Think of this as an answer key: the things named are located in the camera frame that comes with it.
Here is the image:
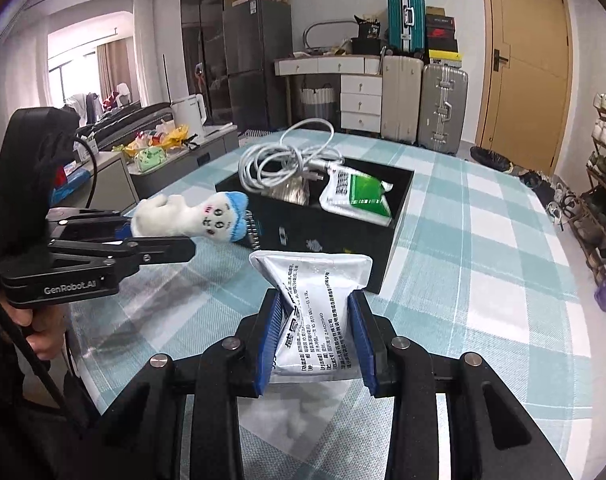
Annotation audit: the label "green white sachet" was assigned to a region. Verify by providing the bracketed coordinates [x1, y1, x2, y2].
[319, 162, 393, 226]

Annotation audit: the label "stack of shoe boxes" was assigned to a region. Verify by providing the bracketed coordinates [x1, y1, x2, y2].
[425, 6, 462, 68]

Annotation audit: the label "wooden door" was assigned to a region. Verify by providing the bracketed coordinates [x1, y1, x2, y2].
[475, 0, 573, 176]

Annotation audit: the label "wooden shoe rack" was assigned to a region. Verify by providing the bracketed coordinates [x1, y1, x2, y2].
[562, 92, 606, 286]

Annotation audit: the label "black bag on desk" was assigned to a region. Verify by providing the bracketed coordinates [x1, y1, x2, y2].
[351, 15, 382, 55]

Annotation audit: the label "white drawer desk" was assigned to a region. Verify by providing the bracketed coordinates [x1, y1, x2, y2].
[275, 55, 382, 134]

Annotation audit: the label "white cable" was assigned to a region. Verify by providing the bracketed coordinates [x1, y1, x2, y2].
[237, 117, 345, 194]

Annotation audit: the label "yellow snack bags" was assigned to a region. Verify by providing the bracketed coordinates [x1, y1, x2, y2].
[111, 125, 189, 158]

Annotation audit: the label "oval white mirror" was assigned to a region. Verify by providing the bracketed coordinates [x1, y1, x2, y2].
[302, 18, 358, 52]

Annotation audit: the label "silver suitcase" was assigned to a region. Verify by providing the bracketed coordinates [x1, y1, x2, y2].
[417, 64, 468, 155]

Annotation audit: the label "black cardboard box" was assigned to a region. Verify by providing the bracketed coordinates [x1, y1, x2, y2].
[238, 158, 415, 294]

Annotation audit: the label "teal suitcase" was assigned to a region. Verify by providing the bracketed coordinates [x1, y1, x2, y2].
[387, 0, 427, 58]

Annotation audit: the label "grey side cart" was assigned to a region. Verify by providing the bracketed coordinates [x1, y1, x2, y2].
[50, 123, 240, 212]

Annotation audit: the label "striped laundry basket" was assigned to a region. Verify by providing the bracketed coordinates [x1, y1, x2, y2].
[299, 84, 337, 122]

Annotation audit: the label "person's left hand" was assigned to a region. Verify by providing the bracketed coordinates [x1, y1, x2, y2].
[4, 304, 69, 361]

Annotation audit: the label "beige suitcase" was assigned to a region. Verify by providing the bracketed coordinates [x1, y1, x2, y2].
[381, 55, 423, 144]

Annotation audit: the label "grey refrigerator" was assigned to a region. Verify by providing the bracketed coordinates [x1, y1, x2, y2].
[223, 0, 293, 131]

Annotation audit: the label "white kettle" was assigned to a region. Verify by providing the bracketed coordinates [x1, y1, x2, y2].
[171, 93, 207, 131]

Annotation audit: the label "white printed sachet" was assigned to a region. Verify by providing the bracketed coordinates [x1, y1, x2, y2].
[249, 250, 373, 384]

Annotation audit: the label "white blue plush toy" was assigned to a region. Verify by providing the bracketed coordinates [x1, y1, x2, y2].
[130, 192, 249, 243]

